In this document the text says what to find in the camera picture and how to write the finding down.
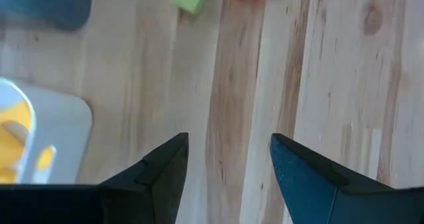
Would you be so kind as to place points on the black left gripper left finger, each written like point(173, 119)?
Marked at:
point(149, 191)

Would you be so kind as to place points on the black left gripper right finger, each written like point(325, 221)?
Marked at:
point(318, 194)

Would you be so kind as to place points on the yellow cylinder block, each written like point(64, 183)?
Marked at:
point(8, 151)

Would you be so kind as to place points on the short yellow block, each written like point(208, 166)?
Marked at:
point(16, 113)

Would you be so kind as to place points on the white plastic bin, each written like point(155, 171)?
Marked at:
point(66, 124)

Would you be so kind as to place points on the grey translucent plastic bin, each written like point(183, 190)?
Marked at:
point(46, 5)

